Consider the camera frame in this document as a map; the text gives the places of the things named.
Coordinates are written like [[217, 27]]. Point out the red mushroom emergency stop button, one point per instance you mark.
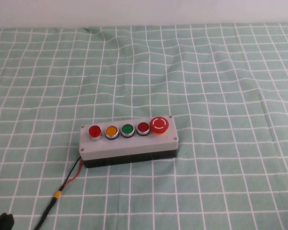
[[159, 124]]

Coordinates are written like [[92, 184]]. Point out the yellow flat push button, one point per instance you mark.
[[111, 131]]

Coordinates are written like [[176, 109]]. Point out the red domed indicator push button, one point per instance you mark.
[[95, 131]]

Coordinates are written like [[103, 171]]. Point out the red flat push button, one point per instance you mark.
[[143, 128]]

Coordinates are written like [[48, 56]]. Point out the grey black push-button control box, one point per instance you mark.
[[134, 147]]

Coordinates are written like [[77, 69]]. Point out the green flat push button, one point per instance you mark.
[[127, 129]]

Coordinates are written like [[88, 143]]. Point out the green white checked tablecloth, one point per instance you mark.
[[206, 95]]

